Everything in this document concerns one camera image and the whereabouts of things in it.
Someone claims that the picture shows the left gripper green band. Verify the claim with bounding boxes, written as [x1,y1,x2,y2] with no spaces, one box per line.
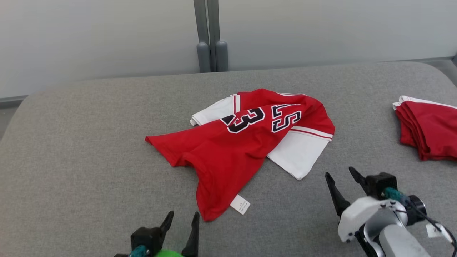
[150,211,200,257]

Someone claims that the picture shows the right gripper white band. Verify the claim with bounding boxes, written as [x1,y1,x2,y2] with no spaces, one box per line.
[325,166,408,243]

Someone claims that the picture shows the red white jersey number print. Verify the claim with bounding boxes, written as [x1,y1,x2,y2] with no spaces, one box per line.
[145,88,335,222]

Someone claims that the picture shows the red jersey with white trim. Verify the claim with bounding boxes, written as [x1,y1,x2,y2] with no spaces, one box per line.
[392,95,457,162]

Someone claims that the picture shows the left camera cable teal connector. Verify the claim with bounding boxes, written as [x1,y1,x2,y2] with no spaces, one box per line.
[129,245,150,257]

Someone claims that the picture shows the white cable label tag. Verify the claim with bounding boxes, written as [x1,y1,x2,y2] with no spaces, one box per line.
[426,223,445,239]

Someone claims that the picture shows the grey partition post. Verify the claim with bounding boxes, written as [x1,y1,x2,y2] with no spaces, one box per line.
[207,0,229,72]
[194,0,212,73]

